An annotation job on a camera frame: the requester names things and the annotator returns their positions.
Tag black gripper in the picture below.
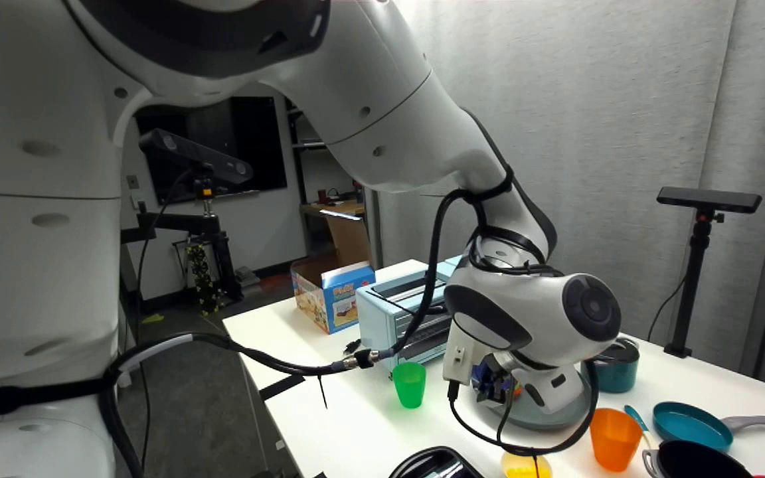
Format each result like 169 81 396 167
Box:
479 353 594 425

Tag blue plastic cup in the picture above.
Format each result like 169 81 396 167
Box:
473 357 517 403

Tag orange plastic cup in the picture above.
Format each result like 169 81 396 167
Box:
591 409 643 472

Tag white bowl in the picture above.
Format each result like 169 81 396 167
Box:
497 450 556 478

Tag green plastic cup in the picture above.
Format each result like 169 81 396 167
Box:
394 361 425 409

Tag cardboard box with blue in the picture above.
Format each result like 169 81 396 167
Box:
293 257 374 334

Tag yellow toy pieces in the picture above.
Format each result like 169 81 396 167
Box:
502 455 552 478

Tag teal frying pan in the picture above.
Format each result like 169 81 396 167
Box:
655 402 765 453

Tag black pot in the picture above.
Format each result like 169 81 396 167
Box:
643 441 753 478

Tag black plastic tray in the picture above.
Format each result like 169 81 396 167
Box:
388 446 485 478

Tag light blue toy toaster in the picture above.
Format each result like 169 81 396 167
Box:
357 257 458 361

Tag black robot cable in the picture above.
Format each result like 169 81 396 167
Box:
98 175 603 478

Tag black camera on tripod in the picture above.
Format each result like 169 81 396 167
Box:
657 186 764 360

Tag black camera on stand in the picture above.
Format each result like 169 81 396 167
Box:
139 127 252 300

